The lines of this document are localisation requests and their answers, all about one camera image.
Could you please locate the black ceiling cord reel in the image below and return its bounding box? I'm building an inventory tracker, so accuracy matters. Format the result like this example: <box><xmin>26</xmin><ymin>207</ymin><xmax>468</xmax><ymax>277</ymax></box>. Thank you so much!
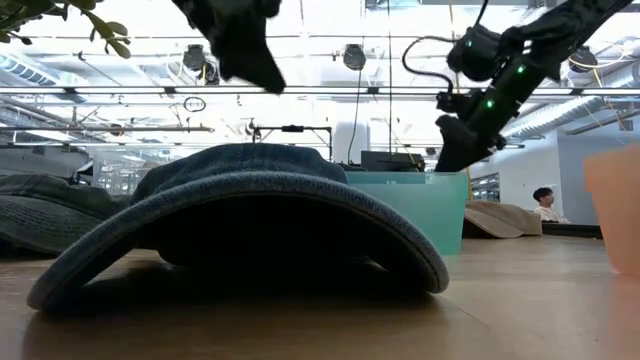
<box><xmin>568</xmin><ymin>45</ymin><xmax>597</xmax><ymax>74</ymax></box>
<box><xmin>182</xmin><ymin>43</ymin><xmax>207</xmax><ymax>72</ymax></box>
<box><xmin>342</xmin><ymin>43</ymin><xmax>368</xmax><ymax>72</ymax></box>

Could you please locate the black metal stand frame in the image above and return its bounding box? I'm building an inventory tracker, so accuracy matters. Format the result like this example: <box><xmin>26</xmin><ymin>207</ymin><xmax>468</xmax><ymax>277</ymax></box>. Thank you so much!
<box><xmin>251</xmin><ymin>124</ymin><xmax>335</xmax><ymax>162</ymax></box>

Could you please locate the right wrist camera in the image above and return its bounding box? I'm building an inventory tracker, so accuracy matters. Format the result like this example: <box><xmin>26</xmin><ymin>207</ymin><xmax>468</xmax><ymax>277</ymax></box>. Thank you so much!
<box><xmin>435</xmin><ymin>89</ymin><xmax>474</xmax><ymax>116</ymax></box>

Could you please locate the black monitor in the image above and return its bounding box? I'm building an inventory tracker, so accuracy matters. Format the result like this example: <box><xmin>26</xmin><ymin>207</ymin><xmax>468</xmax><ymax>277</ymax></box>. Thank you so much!
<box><xmin>359</xmin><ymin>149</ymin><xmax>427</xmax><ymax>174</ymax></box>

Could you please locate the orange plastic tray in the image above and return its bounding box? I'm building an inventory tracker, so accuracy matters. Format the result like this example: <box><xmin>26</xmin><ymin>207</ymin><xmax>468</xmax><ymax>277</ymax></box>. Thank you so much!
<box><xmin>583</xmin><ymin>143</ymin><xmax>640</xmax><ymax>277</ymax></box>

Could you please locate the blue denim baseball cap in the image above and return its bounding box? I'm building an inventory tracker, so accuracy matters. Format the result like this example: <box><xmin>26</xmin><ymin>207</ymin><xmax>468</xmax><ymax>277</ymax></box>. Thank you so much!
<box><xmin>25</xmin><ymin>142</ymin><xmax>451</xmax><ymax>312</ymax></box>

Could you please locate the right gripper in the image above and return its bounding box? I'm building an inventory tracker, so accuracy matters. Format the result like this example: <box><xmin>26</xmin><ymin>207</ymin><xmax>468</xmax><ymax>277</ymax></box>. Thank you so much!
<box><xmin>434</xmin><ymin>54</ymin><xmax>546</xmax><ymax>174</ymax></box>

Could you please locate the person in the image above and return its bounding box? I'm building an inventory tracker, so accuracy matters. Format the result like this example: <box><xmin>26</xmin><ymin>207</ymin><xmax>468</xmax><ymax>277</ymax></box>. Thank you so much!
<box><xmin>532</xmin><ymin>187</ymin><xmax>572</xmax><ymax>225</ymax></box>

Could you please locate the teal plastic bin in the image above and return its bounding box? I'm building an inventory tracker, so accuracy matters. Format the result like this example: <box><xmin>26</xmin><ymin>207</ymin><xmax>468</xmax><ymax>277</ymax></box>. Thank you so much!
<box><xmin>344</xmin><ymin>171</ymin><xmax>470</xmax><ymax>256</ymax></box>

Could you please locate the dark gray baseball cap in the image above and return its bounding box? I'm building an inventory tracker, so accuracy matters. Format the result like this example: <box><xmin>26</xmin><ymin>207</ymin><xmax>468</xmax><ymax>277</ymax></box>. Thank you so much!
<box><xmin>0</xmin><ymin>172</ymin><xmax>132</xmax><ymax>257</ymax></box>

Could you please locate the beige baseball cap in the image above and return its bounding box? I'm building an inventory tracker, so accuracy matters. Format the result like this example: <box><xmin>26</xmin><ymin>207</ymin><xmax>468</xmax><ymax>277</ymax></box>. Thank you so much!
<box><xmin>462</xmin><ymin>199</ymin><xmax>544</xmax><ymax>240</ymax></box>

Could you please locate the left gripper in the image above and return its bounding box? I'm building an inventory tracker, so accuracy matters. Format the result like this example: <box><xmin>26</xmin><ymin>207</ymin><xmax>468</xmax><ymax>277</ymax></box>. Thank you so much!
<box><xmin>172</xmin><ymin>0</ymin><xmax>287</xmax><ymax>95</ymax></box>

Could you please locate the black aluminium table frame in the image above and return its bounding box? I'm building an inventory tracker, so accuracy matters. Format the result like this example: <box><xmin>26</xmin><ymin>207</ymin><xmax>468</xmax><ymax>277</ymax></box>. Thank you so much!
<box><xmin>542</xmin><ymin>222</ymin><xmax>604</xmax><ymax>240</ymax></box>

